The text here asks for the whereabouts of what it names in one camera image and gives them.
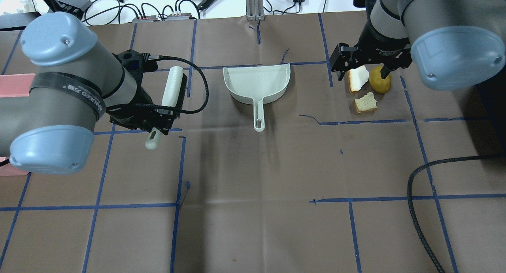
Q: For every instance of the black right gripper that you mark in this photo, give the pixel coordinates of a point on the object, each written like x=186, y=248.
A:
x=380, y=45

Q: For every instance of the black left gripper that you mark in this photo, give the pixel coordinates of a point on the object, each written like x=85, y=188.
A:
x=133, y=112

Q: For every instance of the white hand brush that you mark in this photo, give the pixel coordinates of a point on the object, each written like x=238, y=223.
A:
x=173, y=96

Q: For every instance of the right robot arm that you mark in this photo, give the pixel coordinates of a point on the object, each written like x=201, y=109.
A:
x=454, y=43

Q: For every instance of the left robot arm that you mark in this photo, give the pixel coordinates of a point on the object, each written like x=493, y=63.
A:
x=51, y=130

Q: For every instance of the pink plastic bin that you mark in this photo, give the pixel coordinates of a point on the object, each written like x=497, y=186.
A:
x=17, y=85

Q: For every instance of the white bread slice piece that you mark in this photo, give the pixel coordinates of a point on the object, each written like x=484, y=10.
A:
x=357, y=78

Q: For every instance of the yellow lemon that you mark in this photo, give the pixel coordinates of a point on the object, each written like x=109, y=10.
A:
x=379, y=85

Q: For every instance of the toasted bread slice piece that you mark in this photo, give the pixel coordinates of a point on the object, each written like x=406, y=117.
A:
x=365, y=104

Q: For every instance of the aluminium frame post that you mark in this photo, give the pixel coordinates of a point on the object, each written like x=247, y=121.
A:
x=255, y=10

